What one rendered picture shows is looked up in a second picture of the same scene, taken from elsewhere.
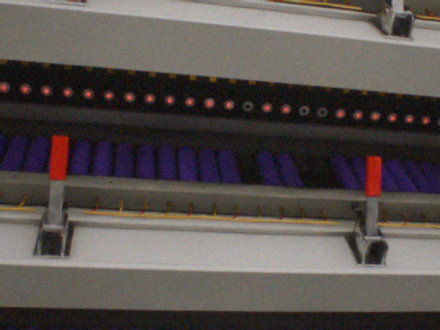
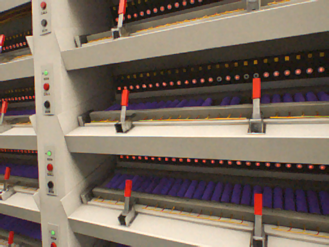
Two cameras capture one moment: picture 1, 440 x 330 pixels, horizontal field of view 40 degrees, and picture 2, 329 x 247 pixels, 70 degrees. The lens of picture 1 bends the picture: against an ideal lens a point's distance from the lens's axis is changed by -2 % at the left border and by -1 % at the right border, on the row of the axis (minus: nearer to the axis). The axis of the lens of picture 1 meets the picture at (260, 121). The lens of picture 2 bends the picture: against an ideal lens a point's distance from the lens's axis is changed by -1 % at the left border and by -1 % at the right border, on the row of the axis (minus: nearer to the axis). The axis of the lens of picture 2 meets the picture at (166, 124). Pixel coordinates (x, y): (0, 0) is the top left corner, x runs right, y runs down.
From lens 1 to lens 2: 29 cm
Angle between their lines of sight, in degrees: 37
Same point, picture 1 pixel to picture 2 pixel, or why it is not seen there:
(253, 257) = (196, 132)
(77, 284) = (129, 143)
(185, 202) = (178, 115)
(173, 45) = (152, 44)
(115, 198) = (152, 115)
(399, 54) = (253, 18)
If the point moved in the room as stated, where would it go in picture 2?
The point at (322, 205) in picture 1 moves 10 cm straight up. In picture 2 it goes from (240, 111) to (239, 58)
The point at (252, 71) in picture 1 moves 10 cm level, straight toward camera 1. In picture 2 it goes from (185, 47) to (150, 33)
